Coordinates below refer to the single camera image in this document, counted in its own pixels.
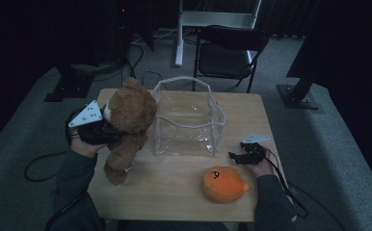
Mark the transparent bag with white trim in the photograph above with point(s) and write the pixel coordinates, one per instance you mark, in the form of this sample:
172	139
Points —
187	141

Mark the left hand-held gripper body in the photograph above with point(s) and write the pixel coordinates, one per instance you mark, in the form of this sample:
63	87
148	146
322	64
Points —
89	131

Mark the person's right hand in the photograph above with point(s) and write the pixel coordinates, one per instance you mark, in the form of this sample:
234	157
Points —
263	168

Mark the orange plush toy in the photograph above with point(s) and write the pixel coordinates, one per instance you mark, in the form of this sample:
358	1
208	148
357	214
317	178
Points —
222	184

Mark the black stand with square base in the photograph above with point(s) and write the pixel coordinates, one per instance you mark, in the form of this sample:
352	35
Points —
298	96

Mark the person's left hand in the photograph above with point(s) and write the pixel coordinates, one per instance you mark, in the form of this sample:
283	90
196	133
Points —
84	149

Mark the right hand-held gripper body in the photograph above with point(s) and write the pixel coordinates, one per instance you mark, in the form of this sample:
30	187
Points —
257	155

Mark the black folding chair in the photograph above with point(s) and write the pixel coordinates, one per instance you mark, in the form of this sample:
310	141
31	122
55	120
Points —
225	57

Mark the black stand with flat base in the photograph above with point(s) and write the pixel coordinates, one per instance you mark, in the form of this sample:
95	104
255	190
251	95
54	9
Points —
70	86

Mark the white metal stand frame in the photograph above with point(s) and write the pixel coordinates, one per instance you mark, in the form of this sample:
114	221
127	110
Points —
187	19

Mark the brown teddy bear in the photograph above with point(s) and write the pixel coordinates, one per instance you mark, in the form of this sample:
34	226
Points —
131	112

